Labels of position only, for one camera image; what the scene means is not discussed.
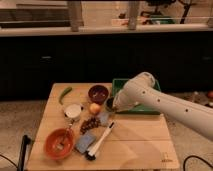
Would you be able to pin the black cable stand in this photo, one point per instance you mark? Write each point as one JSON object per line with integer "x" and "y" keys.
{"x": 24, "y": 145}

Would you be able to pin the green plastic tray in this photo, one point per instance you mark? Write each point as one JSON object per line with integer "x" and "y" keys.
{"x": 117, "y": 85}

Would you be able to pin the dark red bowl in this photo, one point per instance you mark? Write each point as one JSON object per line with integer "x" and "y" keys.
{"x": 98, "y": 94}

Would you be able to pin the orange bowl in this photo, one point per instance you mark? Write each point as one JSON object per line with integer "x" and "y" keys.
{"x": 59, "y": 144}

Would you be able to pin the wooden table board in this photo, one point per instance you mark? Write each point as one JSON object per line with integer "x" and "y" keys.
{"x": 137, "y": 142}

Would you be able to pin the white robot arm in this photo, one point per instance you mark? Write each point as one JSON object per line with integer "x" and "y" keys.
{"x": 140, "y": 89}

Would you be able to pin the bunch of dark grapes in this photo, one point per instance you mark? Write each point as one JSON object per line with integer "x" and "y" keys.
{"x": 91, "y": 123}

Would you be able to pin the white cup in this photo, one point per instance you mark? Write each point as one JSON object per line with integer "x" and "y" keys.
{"x": 73, "y": 111}

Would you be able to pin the white dish brush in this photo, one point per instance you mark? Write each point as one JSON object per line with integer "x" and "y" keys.
{"x": 92, "y": 150}

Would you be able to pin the orange fruit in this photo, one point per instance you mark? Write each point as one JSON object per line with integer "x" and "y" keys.
{"x": 94, "y": 108}

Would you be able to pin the blue sponge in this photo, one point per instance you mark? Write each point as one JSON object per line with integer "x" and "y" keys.
{"x": 84, "y": 142}

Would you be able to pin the light blue cloth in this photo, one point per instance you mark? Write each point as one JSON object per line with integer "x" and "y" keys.
{"x": 104, "y": 118}

